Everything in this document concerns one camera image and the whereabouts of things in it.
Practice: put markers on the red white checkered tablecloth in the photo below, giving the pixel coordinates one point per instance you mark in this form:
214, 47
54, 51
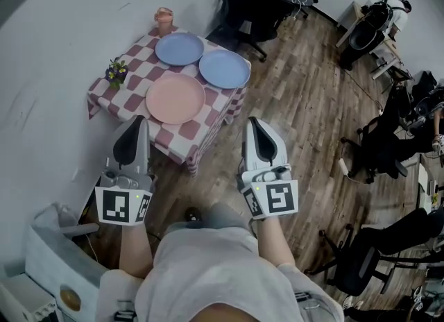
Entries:
135, 102

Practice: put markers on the black round hanging device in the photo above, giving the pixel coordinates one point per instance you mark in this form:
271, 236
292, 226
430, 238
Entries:
360, 37

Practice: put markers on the person's grey trousers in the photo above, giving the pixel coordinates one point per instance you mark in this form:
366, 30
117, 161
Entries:
222, 218

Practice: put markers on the person's right forearm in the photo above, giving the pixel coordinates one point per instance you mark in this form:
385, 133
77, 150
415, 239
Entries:
275, 241

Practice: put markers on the potted purple yellow flowers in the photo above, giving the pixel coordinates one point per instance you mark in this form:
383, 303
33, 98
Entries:
116, 72

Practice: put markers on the wooden bowl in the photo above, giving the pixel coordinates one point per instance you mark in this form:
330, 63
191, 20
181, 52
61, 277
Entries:
70, 300

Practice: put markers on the person's dark shoe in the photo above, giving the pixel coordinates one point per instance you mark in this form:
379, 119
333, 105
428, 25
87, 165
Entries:
192, 214

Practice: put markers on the big pink plate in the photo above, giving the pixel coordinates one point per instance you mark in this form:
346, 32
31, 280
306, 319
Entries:
175, 98

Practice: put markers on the white wooden desk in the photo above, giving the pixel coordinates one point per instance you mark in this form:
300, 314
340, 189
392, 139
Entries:
347, 18

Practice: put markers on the black backpack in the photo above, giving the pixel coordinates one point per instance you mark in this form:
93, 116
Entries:
376, 15

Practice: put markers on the big blue plate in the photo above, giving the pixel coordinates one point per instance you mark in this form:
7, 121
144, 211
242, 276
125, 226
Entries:
224, 69
179, 49

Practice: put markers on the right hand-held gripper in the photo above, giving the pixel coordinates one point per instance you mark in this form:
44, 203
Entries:
277, 197

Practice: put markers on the pale blue cloth covered table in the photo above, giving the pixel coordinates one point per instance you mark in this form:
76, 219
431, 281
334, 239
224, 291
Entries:
66, 265

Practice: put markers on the black mesh office chair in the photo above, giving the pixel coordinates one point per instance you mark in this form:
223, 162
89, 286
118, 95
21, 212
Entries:
253, 12
354, 272

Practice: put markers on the white toaster oven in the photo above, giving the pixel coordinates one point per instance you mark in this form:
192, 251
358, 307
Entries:
24, 300

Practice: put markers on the person's grey shirt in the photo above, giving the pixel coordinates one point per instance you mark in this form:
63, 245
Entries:
215, 279

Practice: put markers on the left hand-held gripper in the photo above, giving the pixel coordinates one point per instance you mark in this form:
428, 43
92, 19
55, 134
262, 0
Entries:
116, 204

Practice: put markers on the person's left forearm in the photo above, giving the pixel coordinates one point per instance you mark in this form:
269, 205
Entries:
136, 247

